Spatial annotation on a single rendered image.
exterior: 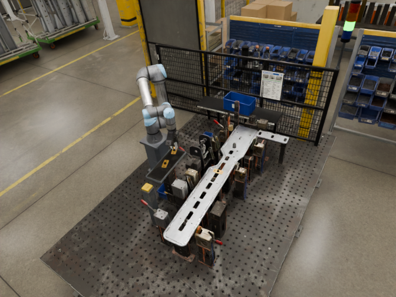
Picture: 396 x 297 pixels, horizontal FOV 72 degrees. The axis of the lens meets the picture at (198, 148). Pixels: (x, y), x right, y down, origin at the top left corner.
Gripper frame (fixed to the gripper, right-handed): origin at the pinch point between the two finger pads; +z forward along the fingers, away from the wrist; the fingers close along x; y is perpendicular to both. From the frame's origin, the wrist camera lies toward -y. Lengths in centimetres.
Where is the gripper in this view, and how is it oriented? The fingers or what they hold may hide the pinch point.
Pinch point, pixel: (174, 148)
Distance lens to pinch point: 217.2
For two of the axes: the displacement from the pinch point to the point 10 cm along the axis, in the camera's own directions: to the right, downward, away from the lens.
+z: 0.7, 7.5, 6.6
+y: 1.8, -6.6, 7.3
